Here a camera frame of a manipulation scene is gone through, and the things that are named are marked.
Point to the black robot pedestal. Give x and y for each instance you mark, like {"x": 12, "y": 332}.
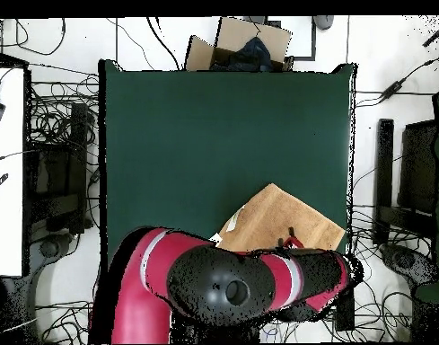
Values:
{"x": 219, "y": 334}

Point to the open cardboard box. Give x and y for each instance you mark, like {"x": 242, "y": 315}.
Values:
{"x": 240, "y": 32}

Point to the black floor equipment lump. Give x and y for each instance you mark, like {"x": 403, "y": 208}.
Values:
{"x": 50, "y": 248}
{"x": 405, "y": 260}

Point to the black rod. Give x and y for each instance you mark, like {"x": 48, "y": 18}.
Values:
{"x": 436, "y": 35}

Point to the tan terry towel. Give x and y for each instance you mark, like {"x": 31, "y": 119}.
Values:
{"x": 276, "y": 219}

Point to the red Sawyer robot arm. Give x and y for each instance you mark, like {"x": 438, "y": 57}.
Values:
{"x": 140, "y": 287}

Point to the small black box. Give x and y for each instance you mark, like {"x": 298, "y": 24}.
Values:
{"x": 346, "y": 316}

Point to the dark green table cloth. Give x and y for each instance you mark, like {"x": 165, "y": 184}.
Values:
{"x": 204, "y": 125}

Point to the person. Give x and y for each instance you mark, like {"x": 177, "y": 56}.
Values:
{"x": 323, "y": 21}

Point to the black power adapter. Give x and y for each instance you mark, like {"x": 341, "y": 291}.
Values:
{"x": 392, "y": 90}

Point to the white desk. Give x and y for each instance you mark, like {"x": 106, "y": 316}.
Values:
{"x": 7, "y": 215}

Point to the black metal stand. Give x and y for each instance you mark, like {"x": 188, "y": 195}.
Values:
{"x": 77, "y": 161}
{"x": 384, "y": 161}

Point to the dark blue garment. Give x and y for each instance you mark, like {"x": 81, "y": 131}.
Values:
{"x": 253, "y": 54}

